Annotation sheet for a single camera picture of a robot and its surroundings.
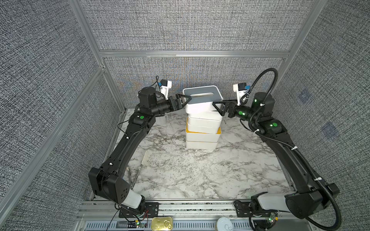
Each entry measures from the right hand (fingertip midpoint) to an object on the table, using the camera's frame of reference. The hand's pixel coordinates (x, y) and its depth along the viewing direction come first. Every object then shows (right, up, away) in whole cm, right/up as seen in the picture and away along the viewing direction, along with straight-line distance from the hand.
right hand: (219, 98), depth 65 cm
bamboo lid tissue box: (-3, -11, +10) cm, 15 cm away
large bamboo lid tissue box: (-5, -26, +30) cm, 40 cm away
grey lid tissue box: (-3, -7, +4) cm, 9 cm away
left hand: (-13, 0, +1) cm, 13 cm away
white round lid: (+2, -57, +1) cm, 57 cm away
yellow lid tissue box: (-5, -19, +19) cm, 28 cm away
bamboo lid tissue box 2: (-6, -14, +15) cm, 22 cm away
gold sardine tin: (-26, -58, +2) cm, 63 cm away
